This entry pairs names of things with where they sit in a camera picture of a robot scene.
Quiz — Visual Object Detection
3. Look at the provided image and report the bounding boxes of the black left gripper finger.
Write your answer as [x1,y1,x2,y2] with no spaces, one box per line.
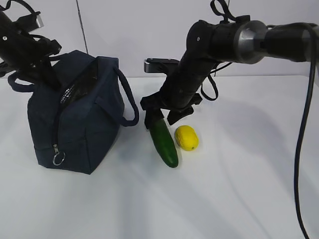
[41,58,61,89]

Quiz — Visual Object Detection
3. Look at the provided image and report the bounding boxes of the green cucumber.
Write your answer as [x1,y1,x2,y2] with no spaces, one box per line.
[149,119,179,168]

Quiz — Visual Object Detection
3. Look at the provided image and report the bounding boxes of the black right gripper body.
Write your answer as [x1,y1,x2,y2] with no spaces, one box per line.
[140,82,202,112]

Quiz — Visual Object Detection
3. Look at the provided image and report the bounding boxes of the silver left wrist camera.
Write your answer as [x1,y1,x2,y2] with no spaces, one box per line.
[16,11,44,33]

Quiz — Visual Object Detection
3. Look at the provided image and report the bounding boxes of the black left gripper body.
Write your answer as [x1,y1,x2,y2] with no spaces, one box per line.
[0,37,62,79]

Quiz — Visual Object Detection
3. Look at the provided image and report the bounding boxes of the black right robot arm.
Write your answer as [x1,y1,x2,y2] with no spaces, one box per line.
[141,20,319,129]

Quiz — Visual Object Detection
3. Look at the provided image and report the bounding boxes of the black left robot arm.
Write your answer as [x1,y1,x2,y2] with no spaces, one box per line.
[0,0,62,93]

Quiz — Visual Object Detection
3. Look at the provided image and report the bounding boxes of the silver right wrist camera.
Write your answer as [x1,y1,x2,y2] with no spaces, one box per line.
[144,58,179,75]

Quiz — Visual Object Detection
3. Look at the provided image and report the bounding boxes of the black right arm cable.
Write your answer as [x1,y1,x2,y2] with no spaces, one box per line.
[294,24,319,239]

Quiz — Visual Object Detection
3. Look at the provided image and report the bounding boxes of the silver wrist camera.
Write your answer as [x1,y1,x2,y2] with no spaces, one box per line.
[144,58,179,75]
[16,11,44,33]

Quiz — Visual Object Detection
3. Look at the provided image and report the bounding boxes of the navy blue fabric lunch bag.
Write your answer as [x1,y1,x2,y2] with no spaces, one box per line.
[8,50,139,174]

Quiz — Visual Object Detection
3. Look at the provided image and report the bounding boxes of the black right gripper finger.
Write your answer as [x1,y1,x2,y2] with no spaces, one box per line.
[144,109,164,130]
[167,107,194,125]

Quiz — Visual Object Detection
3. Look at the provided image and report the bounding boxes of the yellow lemon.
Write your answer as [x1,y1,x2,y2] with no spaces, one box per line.
[174,125,199,151]

